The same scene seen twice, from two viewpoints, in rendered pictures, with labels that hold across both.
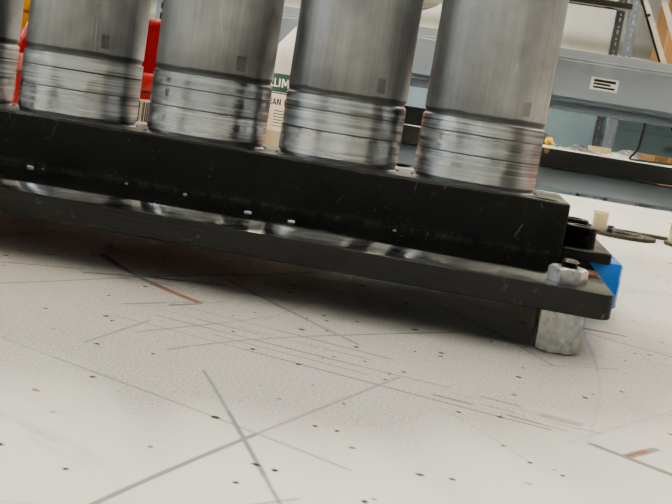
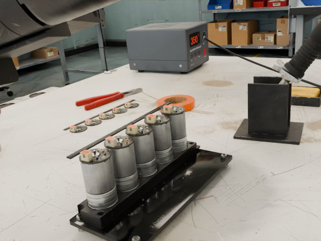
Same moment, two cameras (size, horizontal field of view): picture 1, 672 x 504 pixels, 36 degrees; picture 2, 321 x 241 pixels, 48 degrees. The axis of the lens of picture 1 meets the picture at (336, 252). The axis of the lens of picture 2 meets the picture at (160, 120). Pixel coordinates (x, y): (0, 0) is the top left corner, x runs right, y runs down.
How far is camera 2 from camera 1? 0.32 m
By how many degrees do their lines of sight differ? 59
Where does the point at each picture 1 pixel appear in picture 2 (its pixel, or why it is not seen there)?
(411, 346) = (230, 179)
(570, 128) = not seen: outside the picture
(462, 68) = (180, 131)
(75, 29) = (134, 168)
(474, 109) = (183, 136)
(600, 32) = not seen: outside the picture
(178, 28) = (147, 154)
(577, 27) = not seen: outside the picture
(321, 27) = (164, 138)
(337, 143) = (171, 156)
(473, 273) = (224, 164)
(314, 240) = (209, 175)
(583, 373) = (238, 167)
